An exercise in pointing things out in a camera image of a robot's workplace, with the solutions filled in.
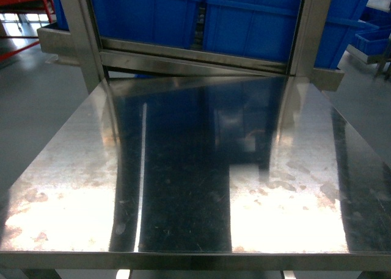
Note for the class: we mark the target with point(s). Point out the blue plastic crate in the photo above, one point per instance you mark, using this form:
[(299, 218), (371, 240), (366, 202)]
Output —
[(161, 22), (261, 29)]

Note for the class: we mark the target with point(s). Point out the red metal frame table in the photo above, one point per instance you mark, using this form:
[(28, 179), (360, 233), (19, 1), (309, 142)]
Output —
[(19, 7)]

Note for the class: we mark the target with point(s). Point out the stainless steel rack frame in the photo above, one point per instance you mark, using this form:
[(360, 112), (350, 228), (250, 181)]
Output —
[(83, 46)]

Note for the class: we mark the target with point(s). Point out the blue crate far right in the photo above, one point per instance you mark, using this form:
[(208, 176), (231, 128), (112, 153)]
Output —
[(372, 42)]

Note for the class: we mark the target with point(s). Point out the blue plastic crate left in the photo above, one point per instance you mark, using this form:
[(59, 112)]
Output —
[(161, 22)]

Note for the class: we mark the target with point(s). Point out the blue plastic crate right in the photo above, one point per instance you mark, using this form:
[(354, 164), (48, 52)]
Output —
[(261, 29)]

